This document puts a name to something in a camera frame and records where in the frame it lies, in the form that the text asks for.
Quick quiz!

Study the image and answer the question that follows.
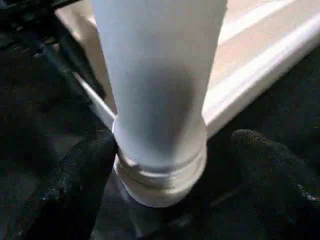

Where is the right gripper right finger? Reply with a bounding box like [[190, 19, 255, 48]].
[[230, 128, 320, 240]]

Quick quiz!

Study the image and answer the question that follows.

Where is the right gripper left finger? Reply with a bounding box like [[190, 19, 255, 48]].
[[24, 131, 119, 240]]

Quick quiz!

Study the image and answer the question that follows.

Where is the white plastic table top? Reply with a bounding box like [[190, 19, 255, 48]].
[[56, 0, 320, 140]]

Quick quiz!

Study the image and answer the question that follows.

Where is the white plastic table leg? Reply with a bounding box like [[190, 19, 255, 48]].
[[91, 0, 227, 209]]

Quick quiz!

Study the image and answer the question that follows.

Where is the black work mat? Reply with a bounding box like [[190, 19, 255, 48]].
[[0, 0, 320, 240]]

